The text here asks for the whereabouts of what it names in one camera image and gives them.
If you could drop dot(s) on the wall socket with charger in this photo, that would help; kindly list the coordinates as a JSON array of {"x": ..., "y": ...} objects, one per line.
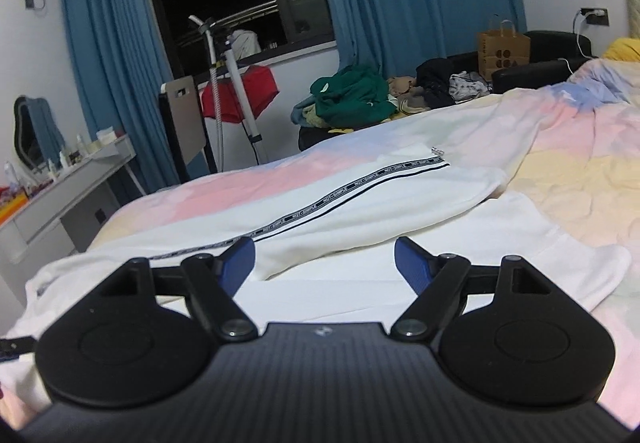
[{"x": 594, "y": 16}]

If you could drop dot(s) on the pale bundle on windowsill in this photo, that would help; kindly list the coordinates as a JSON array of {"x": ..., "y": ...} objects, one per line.
[{"x": 246, "y": 42}]

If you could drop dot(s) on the black clothing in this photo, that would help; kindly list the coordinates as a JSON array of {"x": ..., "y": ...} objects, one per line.
[{"x": 435, "y": 80}]

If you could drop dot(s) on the white pants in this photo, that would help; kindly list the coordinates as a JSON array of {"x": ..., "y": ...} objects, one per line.
[{"x": 380, "y": 203}]

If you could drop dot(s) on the metal balcony railing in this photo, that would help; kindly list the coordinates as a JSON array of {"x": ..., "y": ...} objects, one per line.
[{"x": 240, "y": 15}]

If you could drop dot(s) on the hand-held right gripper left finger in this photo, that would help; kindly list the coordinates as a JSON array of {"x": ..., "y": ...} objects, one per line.
[{"x": 240, "y": 257}]

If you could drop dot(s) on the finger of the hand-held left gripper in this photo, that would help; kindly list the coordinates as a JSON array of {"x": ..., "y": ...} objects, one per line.
[{"x": 15, "y": 348}]

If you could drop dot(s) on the beige clothing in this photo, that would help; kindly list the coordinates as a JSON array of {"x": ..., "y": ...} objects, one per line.
[{"x": 405, "y": 88}]

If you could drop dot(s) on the blue grey garment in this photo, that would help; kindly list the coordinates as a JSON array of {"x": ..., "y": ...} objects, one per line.
[{"x": 302, "y": 115}]

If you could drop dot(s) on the yellow pillow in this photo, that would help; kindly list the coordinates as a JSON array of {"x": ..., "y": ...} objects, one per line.
[{"x": 624, "y": 48}]

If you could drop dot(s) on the wavy frame mirror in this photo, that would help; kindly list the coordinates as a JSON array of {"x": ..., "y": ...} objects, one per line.
[{"x": 37, "y": 133}]

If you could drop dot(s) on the red cloth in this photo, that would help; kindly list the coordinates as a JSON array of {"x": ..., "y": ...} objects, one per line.
[{"x": 250, "y": 90}]

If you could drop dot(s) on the brown paper bag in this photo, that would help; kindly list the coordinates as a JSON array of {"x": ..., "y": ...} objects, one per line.
[{"x": 505, "y": 53}]

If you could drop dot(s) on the white dressing table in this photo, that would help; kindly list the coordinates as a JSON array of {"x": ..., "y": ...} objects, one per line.
[{"x": 65, "y": 208}]

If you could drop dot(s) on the black sofa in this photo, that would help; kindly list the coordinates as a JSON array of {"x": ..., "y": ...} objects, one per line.
[{"x": 545, "y": 65}]

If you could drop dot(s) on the pastel tie-dye bed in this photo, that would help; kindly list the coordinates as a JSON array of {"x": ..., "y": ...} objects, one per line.
[{"x": 575, "y": 163}]

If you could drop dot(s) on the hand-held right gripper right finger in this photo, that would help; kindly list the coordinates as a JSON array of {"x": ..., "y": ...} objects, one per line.
[{"x": 407, "y": 262}]

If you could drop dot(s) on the orange tray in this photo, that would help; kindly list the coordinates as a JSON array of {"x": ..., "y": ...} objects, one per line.
[{"x": 10, "y": 210}]

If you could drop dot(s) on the green clothing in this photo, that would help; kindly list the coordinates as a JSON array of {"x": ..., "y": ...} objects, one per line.
[{"x": 350, "y": 98}]

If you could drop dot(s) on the tissue box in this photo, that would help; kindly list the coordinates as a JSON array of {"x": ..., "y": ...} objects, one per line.
[{"x": 106, "y": 135}]

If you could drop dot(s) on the patterned white cloth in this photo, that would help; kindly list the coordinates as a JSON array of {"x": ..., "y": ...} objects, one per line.
[{"x": 467, "y": 85}]

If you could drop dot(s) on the garment steamer stand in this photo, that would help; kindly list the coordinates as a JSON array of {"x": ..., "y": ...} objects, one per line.
[{"x": 232, "y": 83}]

